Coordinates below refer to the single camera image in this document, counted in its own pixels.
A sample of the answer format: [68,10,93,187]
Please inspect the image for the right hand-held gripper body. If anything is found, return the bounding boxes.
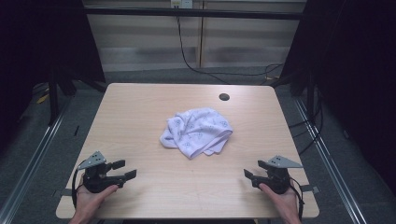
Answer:
[251,155,304,194]

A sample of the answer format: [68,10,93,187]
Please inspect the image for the person's left hand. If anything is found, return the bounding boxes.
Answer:
[70,183,120,218]

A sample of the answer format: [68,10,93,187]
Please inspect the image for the white printed towel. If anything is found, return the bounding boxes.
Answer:
[159,107,233,160]

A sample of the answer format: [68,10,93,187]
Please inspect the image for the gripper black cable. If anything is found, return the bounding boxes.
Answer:
[289,176,305,220]
[71,160,87,209]

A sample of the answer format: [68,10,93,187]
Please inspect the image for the black wall cable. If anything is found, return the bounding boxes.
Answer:
[176,7,284,86]

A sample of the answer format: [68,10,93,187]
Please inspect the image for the metal floor rail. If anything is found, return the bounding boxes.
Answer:
[293,98,368,224]
[0,99,73,224]

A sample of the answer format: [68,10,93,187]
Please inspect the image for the black metal stand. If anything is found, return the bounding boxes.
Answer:
[47,69,61,127]

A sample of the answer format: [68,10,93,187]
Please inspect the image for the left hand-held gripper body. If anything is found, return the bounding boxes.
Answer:
[78,151,126,194]

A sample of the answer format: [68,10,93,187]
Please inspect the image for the black floor cables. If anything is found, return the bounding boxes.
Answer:
[288,90,325,157]

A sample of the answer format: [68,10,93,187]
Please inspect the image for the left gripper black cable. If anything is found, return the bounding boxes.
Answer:
[71,160,87,209]

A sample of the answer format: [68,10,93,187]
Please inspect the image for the grey tape strip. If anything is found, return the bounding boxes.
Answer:
[52,188,76,198]
[299,184,320,194]

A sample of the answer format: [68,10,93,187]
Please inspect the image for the person's right hand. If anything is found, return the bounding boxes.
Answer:
[259,183,302,220]

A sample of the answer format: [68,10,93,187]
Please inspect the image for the yellow floor object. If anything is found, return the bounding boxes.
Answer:
[35,88,50,105]

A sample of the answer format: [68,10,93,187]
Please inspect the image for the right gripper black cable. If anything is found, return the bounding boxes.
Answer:
[289,176,305,220]

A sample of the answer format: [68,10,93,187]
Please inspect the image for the white wall outlet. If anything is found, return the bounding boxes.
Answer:
[170,0,193,9]

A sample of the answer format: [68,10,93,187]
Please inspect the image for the dark curtain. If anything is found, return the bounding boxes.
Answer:
[281,0,396,194]
[0,0,106,150]

